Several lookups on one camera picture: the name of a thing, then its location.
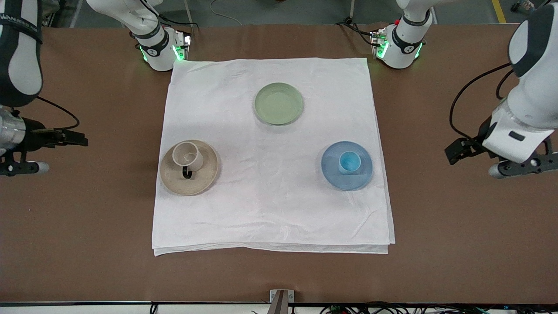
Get light blue cup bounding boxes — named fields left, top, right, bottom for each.
left=338, top=150, right=362, bottom=175

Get white mug with black handle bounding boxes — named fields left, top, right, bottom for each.
left=172, top=141, right=205, bottom=180

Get blue round plate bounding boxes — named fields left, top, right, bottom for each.
left=321, top=141, right=374, bottom=191

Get beige gray round plate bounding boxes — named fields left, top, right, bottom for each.
left=160, top=140, right=219, bottom=196

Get green round plate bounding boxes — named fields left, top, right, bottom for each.
left=254, top=82, right=304, bottom=126

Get white folded cloth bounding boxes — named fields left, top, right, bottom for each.
left=152, top=58, right=396, bottom=256

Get black cables at right arm base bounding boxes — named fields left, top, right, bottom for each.
left=139, top=0, right=199, bottom=30

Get black cables at arm base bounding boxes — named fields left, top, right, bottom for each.
left=139, top=0, right=199, bottom=30
left=335, top=17, right=376, bottom=46

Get black cables at left arm base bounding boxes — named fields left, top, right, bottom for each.
left=335, top=17, right=376, bottom=46

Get white floor cable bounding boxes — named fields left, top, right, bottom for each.
left=209, top=0, right=245, bottom=27

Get grey metal camera mount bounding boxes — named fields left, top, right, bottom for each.
left=269, top=289, right=295, bottom=314

